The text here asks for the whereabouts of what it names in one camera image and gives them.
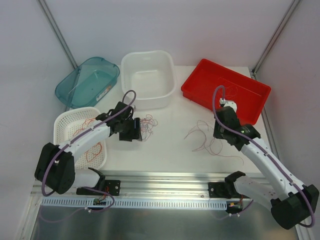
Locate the wire bundle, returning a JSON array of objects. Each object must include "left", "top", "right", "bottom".
[{"left": 139, "top": 114, "right": 159, "bottom": 142}]

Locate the red striped wire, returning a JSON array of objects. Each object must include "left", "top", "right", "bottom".
[{"left": 71, "top": 117, "right": 104, "bottom": 163}]

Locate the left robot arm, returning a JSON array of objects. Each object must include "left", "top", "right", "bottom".
[{"left": 34, "top": 101, "right": 142, "bottom": 197}]

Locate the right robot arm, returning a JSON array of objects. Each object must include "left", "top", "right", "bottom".
[{"left": 213, "top": 104, "right": 320, "bottom": 230}]

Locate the red plastic tray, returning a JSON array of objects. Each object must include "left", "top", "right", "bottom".
[{"left": 181, "top": 58, "right": 271, "bottom": 125}]

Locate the white plastic tub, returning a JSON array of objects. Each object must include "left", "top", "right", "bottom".
[{"left": 120, "top": 50, "right": 177, "bottom": 111}]

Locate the white perforated basket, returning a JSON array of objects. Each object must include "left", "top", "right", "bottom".
[{"left": 53, "top": 107, "right": 107, "bottom": 170}]

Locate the teal transparent plastic bin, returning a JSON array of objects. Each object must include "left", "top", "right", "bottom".
[{"left": 55, "top": 57, "right": 120, "bottom": 109}]

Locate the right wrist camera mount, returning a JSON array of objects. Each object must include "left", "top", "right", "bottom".
[{"left": 219, "top": 98, "right": 238, "bottom": 112}]

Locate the aluminium mounting rail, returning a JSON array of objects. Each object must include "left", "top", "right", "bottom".
[{"left": 31, "top": 171, "right": 276, "bottom": 202}]

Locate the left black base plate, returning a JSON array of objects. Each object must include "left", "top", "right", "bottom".
[{"left": 76, "top": 179, "right": 121, "bottom": 196}]

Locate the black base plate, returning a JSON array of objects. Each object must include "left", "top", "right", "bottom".
[
  {"left": 76, "top": 179, "right": 121, "bottom": 196},
  {"left": 208, "top": 182, "right": 241, "bottom": 199}
]

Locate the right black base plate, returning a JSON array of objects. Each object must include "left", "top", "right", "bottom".
[{"left": 208, "top": 182, "right": 241, "bottom": 199}]

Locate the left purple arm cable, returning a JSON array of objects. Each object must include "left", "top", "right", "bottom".
[{"left": 41, "top": 89, "right": 138, "bottom": 198}]

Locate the white slotted cable duct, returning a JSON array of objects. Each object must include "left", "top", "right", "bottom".
[{"left": 41, "top": 197, "right": 227, "bottom": 211}]

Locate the right aluminium frame post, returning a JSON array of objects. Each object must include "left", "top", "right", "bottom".
[{"left": 251, "top": 0, "right": 302, "bottom": 79}]

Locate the aluminium frame post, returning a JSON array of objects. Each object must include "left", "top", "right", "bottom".
[
  {"left": 251, "top": 0, "right": 302, "bottom": 79},
  {"left": 36, "top": 0, "right": 78, "bottom": 69}
]

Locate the left aluminium frame post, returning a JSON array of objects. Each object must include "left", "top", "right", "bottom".
[{"left": 36, "top": 0, "right": 78, "bottom": 69}]

